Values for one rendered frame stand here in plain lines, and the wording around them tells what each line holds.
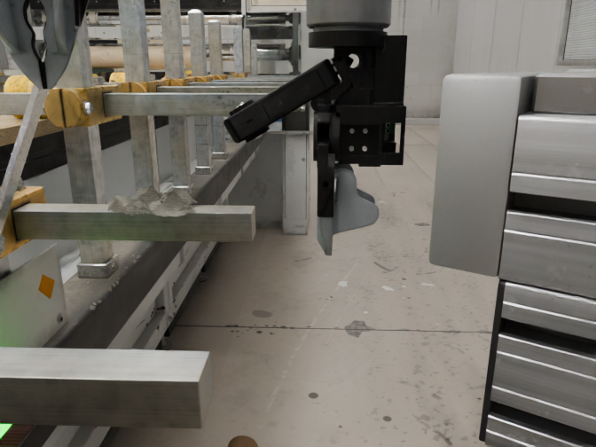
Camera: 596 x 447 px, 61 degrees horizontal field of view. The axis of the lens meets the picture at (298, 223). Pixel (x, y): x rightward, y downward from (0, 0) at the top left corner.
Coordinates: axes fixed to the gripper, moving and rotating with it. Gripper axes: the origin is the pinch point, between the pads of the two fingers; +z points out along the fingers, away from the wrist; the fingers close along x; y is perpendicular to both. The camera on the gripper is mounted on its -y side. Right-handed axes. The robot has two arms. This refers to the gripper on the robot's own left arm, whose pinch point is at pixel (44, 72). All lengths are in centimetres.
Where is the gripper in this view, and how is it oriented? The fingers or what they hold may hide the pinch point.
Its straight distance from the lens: 47.9
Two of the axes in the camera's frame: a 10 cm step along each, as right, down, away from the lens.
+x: 9.5, -0.9, 2.9
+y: 3.1, 2.8, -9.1
